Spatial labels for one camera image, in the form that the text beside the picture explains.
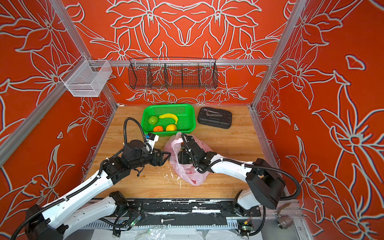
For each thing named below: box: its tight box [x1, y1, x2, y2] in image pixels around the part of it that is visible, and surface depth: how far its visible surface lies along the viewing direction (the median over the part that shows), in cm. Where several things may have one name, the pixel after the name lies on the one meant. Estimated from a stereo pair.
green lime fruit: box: [148, 115, 158, 125], surface depth 106 cm
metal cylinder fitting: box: [276, 215, 293, 230], surface depth 68 cm
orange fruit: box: [153, 126, 164, 132], surface depth 102 cm
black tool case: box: [197, 107, 232, 129], surface depth 106 cm
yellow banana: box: [159, 113, 179, 125], surface depth 112 cm
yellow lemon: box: [166, 124, 177, 132], surface depth 100 cm
